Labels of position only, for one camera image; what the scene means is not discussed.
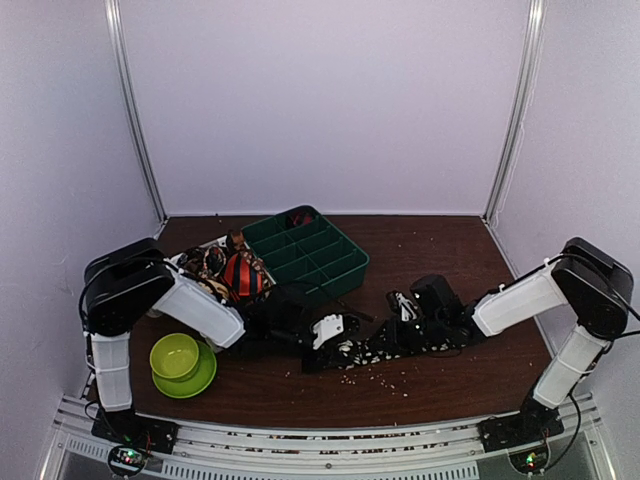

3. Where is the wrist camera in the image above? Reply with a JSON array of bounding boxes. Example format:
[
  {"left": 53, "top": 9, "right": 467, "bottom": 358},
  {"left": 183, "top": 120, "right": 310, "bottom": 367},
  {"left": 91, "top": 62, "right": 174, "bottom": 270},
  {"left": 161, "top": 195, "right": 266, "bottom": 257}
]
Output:
[
  {"left": 386, "top": 291, "right": 419, "bottom": 322},
  {"left": 311, "top": 313, "right": 360, "bottom": 350}
]

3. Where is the black white floral tie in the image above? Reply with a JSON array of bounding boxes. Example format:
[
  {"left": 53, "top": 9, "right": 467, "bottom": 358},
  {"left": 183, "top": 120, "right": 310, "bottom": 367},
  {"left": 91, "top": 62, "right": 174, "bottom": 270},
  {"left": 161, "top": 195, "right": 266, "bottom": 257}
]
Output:
[{"left": 321, "top": 336, "right": 470, "bottom": 369}]

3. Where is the white plastic basket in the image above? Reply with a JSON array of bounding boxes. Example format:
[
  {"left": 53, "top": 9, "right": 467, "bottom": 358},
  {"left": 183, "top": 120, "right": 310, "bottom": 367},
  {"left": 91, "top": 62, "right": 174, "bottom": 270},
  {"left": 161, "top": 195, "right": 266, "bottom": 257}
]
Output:
[{"left": 168, "top": 236, "right": 291, "bottom": 354}]

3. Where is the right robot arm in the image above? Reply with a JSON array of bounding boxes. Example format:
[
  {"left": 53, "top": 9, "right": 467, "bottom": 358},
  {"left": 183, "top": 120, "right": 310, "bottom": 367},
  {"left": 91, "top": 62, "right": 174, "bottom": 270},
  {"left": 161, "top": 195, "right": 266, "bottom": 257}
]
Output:
[{"left": 376, "top": 237, "right": 639, "bottom": 442}]

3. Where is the orange navy striped tie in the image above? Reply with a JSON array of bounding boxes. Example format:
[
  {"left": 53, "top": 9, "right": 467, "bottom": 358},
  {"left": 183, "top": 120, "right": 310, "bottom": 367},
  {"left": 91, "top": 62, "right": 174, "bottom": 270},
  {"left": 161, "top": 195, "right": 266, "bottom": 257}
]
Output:
[{"left": 223, "top": 250, "right": 267, "bottom": 299}]

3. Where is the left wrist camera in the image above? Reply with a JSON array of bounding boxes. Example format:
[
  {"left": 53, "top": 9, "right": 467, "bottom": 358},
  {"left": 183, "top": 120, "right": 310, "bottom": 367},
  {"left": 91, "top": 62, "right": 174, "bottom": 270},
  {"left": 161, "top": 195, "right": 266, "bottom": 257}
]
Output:
[{"left": 311, "top": 313, "right": 360, "bottom": 350}]

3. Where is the green bowl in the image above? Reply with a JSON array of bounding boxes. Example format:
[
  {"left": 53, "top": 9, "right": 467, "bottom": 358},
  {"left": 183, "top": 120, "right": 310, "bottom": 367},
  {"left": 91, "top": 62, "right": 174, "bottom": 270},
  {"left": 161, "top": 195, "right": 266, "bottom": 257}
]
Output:
[{"left": 149, "top": 333, "right": 200, "bottom": 381}]

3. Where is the aluminium front rail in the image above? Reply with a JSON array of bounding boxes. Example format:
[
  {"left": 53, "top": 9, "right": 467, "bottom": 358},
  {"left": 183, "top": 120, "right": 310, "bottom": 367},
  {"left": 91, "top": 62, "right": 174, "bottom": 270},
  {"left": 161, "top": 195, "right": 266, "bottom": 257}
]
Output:
[{"left": 47, "top": 394, "right": 609, "bottom": 480}]

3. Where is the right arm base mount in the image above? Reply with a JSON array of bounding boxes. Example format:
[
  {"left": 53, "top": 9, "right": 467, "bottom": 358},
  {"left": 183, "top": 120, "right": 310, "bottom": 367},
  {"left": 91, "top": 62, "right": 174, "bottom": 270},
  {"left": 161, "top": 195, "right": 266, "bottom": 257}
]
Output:
[{"left": 477, "top": 413, "right": 564, "bottom": 452}]

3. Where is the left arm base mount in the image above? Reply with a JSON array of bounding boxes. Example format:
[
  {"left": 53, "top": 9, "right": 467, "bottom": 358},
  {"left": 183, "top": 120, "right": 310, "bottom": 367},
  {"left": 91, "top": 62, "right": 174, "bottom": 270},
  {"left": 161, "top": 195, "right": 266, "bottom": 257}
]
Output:
[{"left": 91, "top": 413, "right": 178, "bottom": 454}]

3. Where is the green divided organizer tray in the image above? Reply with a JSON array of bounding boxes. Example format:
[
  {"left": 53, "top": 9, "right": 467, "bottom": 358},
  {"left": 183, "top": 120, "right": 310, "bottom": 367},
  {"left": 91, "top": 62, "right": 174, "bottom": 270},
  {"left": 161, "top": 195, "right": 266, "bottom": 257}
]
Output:
[{"left": 242, "top": 205, "right": 370, "bottom": 306}]

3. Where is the red blue rolled tie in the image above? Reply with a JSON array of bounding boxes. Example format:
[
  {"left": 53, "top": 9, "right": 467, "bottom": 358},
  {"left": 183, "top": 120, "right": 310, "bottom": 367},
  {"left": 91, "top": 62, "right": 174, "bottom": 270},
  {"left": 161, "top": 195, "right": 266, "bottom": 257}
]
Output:
[{"left": 286, "top": 211, "right": 315, "bottom": 229}]

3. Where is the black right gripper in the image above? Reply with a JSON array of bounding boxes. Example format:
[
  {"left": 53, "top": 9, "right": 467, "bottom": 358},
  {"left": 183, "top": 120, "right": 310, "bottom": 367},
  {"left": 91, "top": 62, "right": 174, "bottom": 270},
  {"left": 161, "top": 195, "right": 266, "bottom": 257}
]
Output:
[{"left": 366, "top": 314, "right": 446, "bottom": 357}]

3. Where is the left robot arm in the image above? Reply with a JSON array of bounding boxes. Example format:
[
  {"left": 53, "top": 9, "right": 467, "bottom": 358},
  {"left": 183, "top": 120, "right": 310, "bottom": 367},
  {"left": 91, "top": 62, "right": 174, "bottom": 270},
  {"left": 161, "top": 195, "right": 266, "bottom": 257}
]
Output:
[{"left": 79, "top": 238, "right": 253, "bottom": 444}]

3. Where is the green plate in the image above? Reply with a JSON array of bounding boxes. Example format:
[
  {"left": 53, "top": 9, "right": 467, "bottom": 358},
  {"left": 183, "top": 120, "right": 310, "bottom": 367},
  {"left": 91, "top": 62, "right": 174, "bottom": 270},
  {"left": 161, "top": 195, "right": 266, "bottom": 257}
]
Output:
[{"left": 152, "top": 341, "right": 217, "bottom": 399}]

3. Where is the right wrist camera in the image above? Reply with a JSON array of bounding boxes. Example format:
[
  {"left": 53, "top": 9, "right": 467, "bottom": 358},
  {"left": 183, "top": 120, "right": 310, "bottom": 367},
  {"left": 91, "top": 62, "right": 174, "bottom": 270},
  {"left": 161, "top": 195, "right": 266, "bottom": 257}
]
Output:
[{"left": 386, "top": 291, "right": 419, "bottom": 322}]

